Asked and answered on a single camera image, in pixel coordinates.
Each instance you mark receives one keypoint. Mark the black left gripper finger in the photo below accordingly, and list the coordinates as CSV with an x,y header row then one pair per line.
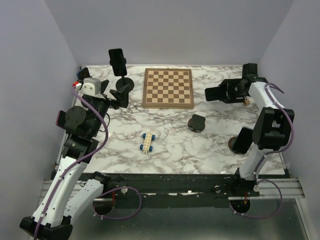
x,y
103,86
121,96

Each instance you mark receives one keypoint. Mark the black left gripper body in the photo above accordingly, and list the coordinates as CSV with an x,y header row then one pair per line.
x,y
101,105

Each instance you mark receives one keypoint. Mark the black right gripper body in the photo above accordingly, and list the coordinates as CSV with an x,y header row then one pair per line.
x,y
234,91

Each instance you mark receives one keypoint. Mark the black phone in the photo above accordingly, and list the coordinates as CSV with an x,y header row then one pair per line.
x,y
118,62
218,93

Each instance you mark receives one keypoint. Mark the pink phone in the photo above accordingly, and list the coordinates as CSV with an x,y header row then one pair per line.
x,y
61,119

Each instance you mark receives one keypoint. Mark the teal phone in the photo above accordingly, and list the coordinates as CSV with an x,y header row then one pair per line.
x,y
243,141

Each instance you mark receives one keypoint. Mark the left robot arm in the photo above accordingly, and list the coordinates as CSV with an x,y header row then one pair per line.
x,y
55,216

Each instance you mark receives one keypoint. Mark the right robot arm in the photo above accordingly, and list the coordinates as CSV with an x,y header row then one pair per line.
x,y
273,128

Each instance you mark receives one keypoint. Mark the black round phone stand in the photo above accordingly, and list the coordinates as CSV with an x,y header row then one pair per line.
x,y
124,81

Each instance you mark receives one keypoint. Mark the blue phone on stand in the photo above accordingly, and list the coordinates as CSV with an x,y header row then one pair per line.
x,y
83,74

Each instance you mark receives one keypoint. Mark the black phone on stand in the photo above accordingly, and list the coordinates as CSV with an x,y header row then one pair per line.
x,y
118,62

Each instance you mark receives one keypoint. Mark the brown base phone stand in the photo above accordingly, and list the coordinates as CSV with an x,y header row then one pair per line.
x,y
231,142

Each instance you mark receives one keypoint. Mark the wooden chessboard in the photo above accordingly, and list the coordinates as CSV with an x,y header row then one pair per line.
x,y
168,88

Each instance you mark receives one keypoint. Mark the blue white toy block car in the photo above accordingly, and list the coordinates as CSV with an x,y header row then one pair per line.
x,y
148,138

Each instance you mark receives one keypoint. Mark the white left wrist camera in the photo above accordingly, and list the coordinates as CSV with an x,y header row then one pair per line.
x,y
90,86

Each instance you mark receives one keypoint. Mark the black mounting rail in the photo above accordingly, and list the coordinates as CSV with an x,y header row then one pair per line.
x,y
132,199

